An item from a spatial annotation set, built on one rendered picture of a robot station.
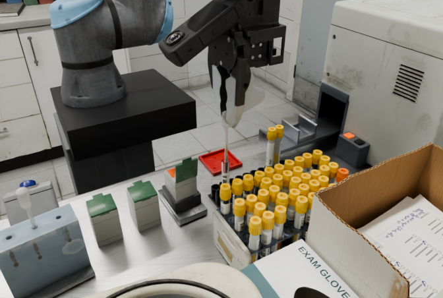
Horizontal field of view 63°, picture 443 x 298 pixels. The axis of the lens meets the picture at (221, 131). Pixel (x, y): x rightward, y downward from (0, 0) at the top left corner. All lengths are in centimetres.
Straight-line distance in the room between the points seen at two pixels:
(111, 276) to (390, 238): 40
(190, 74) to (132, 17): 236
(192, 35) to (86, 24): 42
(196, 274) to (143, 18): 60
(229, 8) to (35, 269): 42
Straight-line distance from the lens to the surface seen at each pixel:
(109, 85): 87
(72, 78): 88
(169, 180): 61
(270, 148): 68
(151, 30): 88
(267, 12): 50
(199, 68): 321
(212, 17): 46
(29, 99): 225
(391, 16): 71
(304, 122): 80
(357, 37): 75
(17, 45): 216
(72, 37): 84
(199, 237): 61
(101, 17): 85
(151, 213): 61
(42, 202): 64
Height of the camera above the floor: 132
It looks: 31 degrees down
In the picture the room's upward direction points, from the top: straight up
